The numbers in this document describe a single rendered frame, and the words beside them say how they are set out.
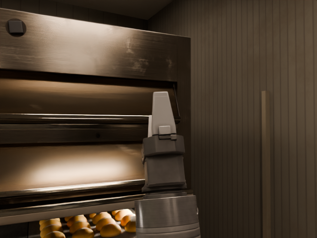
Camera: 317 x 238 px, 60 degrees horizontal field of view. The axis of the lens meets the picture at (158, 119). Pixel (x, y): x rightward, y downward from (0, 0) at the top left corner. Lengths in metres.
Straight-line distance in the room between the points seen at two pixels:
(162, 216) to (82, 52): 0.87
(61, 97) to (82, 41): 0.24
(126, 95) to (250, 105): 1.68
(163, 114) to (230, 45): 2.59
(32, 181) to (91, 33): 0.60
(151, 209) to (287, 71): 2.16
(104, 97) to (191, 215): 0.82
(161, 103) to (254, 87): 2.29
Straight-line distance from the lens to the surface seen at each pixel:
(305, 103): 2.32
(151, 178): 0.37
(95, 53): 1.15
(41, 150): 1.12
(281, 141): 2.45
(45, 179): 1.10
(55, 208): 0.99
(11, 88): 1.11
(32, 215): 0.99
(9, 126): 1.09
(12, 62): 1.11
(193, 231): 0.38
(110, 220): 1.46
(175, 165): 0.37
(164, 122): 0.36
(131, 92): 1.18
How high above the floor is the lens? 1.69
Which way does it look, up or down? 1 degrees up
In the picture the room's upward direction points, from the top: straight up
